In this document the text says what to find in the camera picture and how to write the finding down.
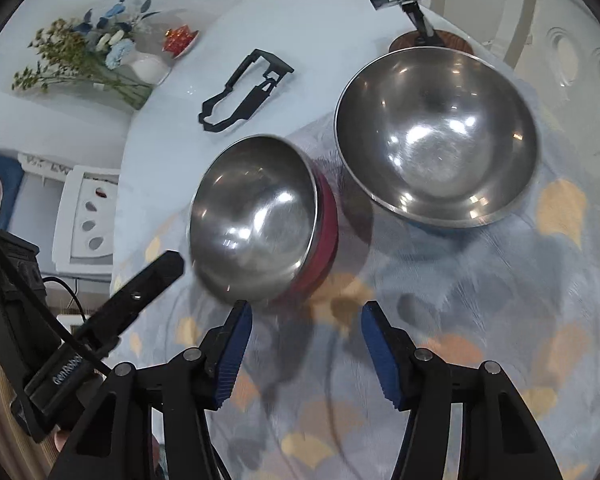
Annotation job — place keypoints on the red dish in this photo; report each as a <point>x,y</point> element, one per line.
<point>180,40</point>

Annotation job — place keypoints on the fan pattern tablecloth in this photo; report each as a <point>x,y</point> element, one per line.
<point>480,285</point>

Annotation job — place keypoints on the red steel bowl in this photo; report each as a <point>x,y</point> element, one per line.
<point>250,210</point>

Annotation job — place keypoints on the person's left hand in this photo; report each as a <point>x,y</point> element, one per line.
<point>60,441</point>

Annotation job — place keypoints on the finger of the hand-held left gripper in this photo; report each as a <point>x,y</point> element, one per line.
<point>135,295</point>

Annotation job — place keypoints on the white dining chair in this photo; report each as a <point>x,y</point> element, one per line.
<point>580,60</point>
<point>87,210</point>

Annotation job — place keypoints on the black plastic frame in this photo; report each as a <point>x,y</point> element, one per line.
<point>230,110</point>

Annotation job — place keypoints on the black phone stand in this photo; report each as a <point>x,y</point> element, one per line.
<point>420,22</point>

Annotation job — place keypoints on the blue steel bowl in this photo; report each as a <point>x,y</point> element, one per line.
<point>430,135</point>

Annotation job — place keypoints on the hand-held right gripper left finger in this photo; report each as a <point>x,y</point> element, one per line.
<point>235,350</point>

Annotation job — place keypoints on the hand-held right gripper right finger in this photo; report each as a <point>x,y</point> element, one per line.
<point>380,350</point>

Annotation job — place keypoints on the white vase with flowers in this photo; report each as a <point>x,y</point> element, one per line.
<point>150,67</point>

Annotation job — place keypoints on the blue printed cushion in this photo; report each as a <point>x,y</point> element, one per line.
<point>0,185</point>

